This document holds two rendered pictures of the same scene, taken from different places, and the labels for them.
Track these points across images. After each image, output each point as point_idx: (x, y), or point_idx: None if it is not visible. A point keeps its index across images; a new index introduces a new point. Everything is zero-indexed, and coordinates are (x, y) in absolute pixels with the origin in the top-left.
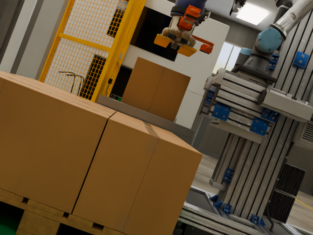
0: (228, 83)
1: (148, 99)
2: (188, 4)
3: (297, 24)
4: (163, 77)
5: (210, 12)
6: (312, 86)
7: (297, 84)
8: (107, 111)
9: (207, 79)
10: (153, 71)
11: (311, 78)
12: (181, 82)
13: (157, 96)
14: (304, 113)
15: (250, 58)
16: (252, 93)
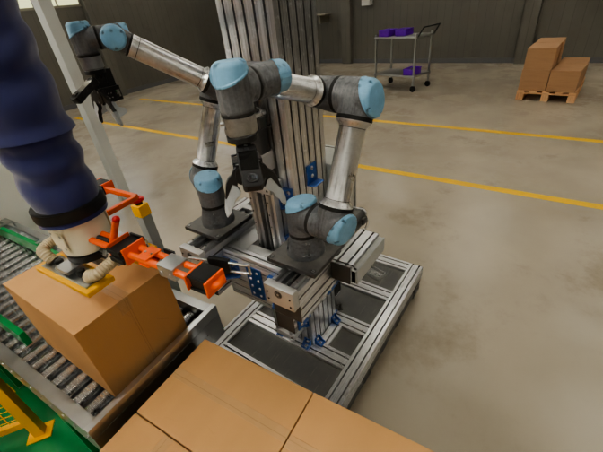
0: (305, 295)
1: (140, 344)
2: (75, 200)
3: (292, 135)
4: (134, 308)
5: (249, 266)
6: (327, 186)
7: (318, 197)
8: None
9: (189, 256)
10: (113, 320)
11: (324, 179)
12: (159, 285)
13: (147, 330)
14: (380, 249)
15: (303, 246)
16: (325, 273)
